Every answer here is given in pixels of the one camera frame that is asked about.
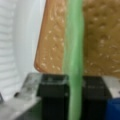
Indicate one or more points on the green lettuce leaf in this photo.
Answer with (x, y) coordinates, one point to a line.
(73, 65)

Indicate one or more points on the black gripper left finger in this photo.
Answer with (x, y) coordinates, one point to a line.
(54, 91)

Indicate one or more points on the white paper plate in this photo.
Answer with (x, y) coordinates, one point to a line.
(20, 22)

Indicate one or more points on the brown toast slice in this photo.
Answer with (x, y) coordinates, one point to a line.
(101, 39)

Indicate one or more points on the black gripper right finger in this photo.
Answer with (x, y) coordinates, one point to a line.
(95, 97)

